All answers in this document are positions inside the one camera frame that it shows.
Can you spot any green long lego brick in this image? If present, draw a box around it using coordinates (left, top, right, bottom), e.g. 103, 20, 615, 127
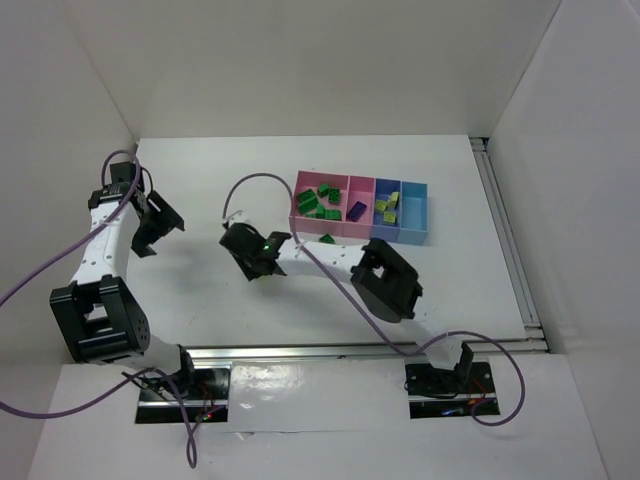
297, 197, 319, 216

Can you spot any green lego brick small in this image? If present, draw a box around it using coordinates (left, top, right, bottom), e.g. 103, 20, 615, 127
325, 209, 342, 222

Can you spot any purple lego brick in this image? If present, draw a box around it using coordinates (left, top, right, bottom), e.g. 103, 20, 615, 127
346, 201, 367, 223

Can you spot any large pink container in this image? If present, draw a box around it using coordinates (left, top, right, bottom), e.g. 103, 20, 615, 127
289, 171, 349, 237

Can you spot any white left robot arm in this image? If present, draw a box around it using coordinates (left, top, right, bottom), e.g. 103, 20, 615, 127
49, 186, 196, 393

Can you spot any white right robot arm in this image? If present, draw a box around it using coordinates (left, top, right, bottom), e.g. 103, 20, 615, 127
220, 220, 473, 382

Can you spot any green lego near containers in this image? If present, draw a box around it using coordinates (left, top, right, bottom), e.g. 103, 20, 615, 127
319, 234, 336, 244

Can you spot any small pink container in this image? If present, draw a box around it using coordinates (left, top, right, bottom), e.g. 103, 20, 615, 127
344, 176, 375, 239

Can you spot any purple blue container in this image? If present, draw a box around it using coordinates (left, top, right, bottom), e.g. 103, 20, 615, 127
371, 178, 401, 242

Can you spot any light blue container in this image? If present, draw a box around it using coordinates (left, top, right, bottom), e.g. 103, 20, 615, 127
398, 181, 428, 246

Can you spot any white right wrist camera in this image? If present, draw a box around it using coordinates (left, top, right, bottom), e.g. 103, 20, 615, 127
222, 210, 250, 229

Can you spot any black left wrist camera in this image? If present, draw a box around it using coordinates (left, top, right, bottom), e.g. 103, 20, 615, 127
88, 162, 147, 212

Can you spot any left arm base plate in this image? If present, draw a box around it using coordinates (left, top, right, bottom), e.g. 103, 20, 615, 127
135, 366, 231, 425

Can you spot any aluminium rail front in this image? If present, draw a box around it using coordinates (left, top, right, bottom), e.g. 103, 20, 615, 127
187, 338, 549, 364

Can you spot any aluminium rail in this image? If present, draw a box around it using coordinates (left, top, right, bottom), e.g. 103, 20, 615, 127
187, 338, 549, 364
469, 137, 546, 344

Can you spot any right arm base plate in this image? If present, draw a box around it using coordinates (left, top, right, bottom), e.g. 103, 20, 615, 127
404, 344, 500, 419

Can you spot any aluminium rail right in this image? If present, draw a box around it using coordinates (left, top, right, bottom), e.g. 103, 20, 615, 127
469, 137, 546, 344

